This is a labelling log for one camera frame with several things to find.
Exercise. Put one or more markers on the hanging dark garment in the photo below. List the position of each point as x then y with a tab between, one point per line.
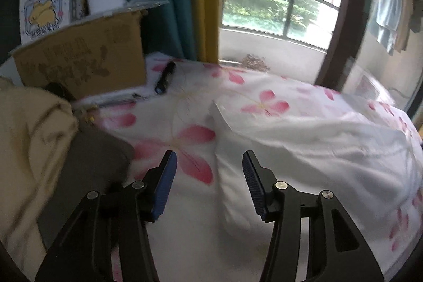
417	14

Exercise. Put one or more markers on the white cartoon printed box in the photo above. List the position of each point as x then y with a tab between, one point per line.
46	4

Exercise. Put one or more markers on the hanging beige garment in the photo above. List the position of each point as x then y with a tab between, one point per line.
404	24

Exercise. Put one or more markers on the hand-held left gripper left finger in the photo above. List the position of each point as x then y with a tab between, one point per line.
163	189

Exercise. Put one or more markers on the hanging blue towel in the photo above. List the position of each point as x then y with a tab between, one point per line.
386	4

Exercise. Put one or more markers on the black pen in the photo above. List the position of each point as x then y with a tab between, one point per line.
167	75

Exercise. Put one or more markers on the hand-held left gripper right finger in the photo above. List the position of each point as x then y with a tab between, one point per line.
254	189

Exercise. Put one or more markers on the beige cloth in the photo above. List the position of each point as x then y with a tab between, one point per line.
26	136

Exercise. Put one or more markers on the white pink floral bedsheet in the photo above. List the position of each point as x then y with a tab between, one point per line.
185	110

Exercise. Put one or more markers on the brown cardboard box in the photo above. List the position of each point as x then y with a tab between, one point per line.
82	54

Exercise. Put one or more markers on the balcony window railing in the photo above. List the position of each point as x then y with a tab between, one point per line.
290	14

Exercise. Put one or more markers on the dark door frame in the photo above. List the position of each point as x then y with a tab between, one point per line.
347	21

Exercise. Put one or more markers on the brown dry debris pile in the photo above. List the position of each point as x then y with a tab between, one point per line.
254	62

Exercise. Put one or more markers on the white garment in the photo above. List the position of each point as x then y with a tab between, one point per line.
314	153

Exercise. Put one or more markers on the yellow curtain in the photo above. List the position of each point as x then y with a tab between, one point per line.
206	4

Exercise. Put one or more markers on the grey brown cloth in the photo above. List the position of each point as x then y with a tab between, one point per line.
92	153

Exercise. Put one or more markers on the white appliance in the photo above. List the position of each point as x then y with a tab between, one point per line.
370	83

